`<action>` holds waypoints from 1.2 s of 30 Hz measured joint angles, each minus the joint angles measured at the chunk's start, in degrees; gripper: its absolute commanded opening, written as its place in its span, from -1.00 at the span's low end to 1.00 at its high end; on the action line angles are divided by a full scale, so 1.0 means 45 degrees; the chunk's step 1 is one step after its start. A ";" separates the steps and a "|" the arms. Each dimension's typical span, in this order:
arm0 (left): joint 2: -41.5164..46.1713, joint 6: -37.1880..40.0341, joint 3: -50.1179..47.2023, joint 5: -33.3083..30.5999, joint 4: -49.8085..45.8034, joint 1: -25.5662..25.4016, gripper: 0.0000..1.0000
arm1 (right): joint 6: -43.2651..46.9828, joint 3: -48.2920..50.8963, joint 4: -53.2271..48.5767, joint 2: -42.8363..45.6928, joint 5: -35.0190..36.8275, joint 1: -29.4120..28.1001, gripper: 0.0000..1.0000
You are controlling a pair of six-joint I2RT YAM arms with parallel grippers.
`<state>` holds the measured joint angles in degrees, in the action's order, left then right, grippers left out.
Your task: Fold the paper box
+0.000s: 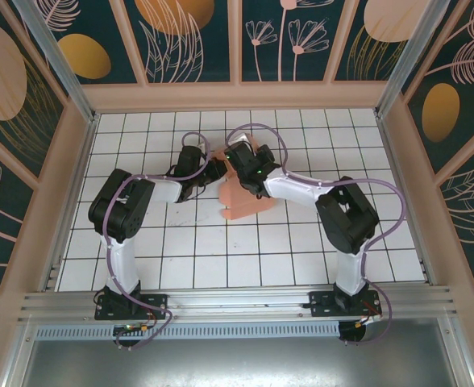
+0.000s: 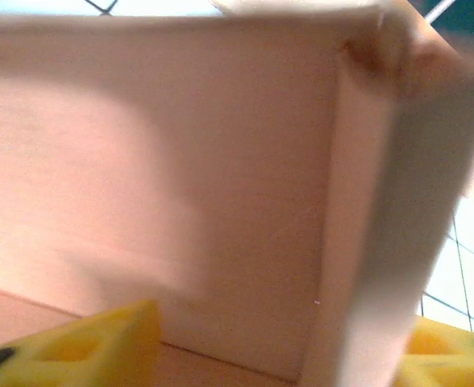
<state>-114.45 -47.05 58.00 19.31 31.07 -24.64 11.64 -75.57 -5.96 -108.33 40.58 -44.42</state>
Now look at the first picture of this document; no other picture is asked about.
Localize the pink cloth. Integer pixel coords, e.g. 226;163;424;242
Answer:
212;135;278;222

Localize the small green circuit board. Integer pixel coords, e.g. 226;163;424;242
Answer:
114;322;152;336

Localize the grey metal sheet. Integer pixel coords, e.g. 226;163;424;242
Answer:
2;318;474;387

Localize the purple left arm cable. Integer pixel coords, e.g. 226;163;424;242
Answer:
102;131;212;352

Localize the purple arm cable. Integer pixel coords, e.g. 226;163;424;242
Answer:
225;123;407;347
102;131;212;352

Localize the aluminium side rail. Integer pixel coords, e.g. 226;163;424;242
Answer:
376;113;434;285
39;113;101;293

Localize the aluminium mounting rail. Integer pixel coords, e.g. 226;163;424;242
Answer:
18;285;459;324

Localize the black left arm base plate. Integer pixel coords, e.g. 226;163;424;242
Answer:
94;286;169;322

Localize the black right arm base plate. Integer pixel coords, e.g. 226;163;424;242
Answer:
308;289;383;319

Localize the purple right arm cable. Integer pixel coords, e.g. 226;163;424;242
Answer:
225;123;407;347

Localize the grey slotted cable duct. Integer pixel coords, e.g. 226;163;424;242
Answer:
33;322;342;340

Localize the aluminium frame post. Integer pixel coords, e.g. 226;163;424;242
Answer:
13;0;102;124
375;0;440;119

